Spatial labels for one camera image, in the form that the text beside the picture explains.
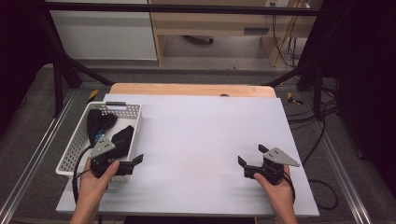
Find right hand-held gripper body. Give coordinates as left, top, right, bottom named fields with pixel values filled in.
left=243, top=147, right=301, bottom=187

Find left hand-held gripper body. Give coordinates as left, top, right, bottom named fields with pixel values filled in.
left=89, top=133, right=135, bottom=179

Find white perforated plastic basket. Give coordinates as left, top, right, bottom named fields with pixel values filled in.
left=55, top=101, right=144, bottom=183

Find person's right hand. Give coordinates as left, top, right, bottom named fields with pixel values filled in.
left=252, top=164, right=296, bottom=217

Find person's left hand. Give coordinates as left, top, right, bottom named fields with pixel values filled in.
left=76, top=160, right=121, bottom=203

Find white foam board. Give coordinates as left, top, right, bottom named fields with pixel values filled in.
left=55, top=93, right=320, bottom=217

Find yellow and black tape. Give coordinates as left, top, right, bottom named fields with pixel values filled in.
left=286, top=91, right=304, bottom=106
left=87, top=89, right=100, bottom=103

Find wooden board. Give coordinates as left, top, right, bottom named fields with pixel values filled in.
left=108, top=82, right=277, bottom=99

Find white cabinet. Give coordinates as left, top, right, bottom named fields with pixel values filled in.
left=49, top=0, right=159, bottom=62

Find grey label on desk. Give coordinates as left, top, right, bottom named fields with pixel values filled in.
left=243, top=27, right=270, bottom=35

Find black curtain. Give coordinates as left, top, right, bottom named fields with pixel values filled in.
left=303, top=0, right=396, bottom=190
left=0, top=0, right=54, bottom=133

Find dark object under desk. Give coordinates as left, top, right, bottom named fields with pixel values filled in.
left=182, top=35, right=216, bottom=46

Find light wooden desk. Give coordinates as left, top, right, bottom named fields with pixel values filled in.
left=147, top=0, right=324, bottom=68

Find right hand-held gripper black cable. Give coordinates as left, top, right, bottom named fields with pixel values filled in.
left=281, top=170, right=297, bottom=205

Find hand-held gripper black cable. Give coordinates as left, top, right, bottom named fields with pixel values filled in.
left=71, top=145, right=94, bottom=205
left=281, top=170, right=297, bottom=205

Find left hand-held gripper black cable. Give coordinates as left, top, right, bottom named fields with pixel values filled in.
left=71, top=145, right=94, bottom=205

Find aluminium floor rail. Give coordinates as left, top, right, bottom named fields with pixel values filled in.
left=306, top=116, right=374, bottom=224
left=0, top=89, right=78, bottom=224

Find black looped floor cable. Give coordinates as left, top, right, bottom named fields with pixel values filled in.
left=302, top=122, right=340, bottom=211

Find black floor cables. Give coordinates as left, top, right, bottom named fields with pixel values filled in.
left=285, top=77, right=341, bottom=132

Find black metal frame stand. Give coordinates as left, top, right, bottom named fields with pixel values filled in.
left=36, top=13, right=115, bottom=119
left=263, top=57, right=325, bottom=121

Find bundle of hanging cables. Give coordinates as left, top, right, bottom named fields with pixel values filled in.
left=270, top=1, right=313, bottom=69

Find black horizontal frame bar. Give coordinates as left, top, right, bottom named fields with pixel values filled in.
left=46, top=1, right=322, bottom=18

